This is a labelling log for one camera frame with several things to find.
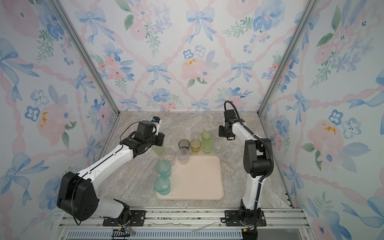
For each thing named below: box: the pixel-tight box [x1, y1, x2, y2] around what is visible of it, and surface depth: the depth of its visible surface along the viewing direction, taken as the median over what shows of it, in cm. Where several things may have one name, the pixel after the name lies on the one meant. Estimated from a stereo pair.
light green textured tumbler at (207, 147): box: [202, 141, 214, 155], surface depth 97 cm
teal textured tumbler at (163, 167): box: [156, 159, 172, 178], surface depth 90 cm
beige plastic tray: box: [155, 154, 225, 201], surface depth 90 cm
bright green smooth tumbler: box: [201, 130, 213, 146], surface depth 100 cm
